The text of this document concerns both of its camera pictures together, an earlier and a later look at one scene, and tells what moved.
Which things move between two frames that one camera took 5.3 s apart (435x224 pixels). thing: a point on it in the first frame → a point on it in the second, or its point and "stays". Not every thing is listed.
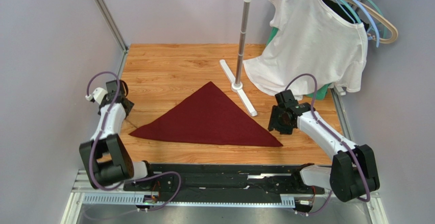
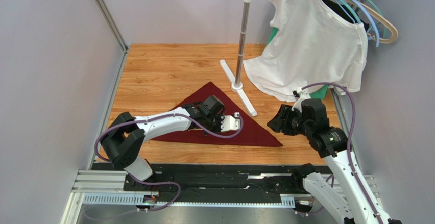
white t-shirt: (309, 36) stays
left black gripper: (131, 105) → (218, 117)
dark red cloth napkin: (207, 115) stays
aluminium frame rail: (107, 14) stays
